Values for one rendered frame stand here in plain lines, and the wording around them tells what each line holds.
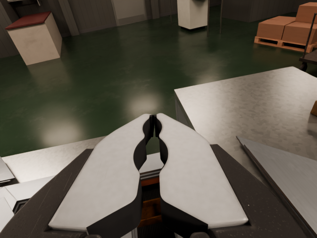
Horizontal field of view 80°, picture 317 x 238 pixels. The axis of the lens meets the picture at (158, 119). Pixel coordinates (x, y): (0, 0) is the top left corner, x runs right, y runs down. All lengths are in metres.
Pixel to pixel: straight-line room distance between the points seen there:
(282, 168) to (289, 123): 0.23
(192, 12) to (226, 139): 5.75
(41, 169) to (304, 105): 1.22
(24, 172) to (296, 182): 1.17
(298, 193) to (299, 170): 0.07
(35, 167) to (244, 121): 1.05
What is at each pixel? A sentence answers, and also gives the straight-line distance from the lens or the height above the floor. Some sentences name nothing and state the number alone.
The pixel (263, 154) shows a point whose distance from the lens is 0.59.
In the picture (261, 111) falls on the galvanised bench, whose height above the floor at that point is 1.05.
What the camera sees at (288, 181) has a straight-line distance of 0.55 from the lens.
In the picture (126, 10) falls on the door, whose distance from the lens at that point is 8.91.
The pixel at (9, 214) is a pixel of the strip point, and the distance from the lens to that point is 0.97.
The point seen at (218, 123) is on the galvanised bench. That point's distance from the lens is 0.70.
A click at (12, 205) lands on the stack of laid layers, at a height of 0.85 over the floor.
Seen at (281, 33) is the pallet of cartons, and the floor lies 0.25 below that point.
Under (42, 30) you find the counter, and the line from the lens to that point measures 6.02.
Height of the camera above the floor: 1.49
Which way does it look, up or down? 37 degrees down
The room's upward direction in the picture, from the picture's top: 9 degrees counter-clockwise
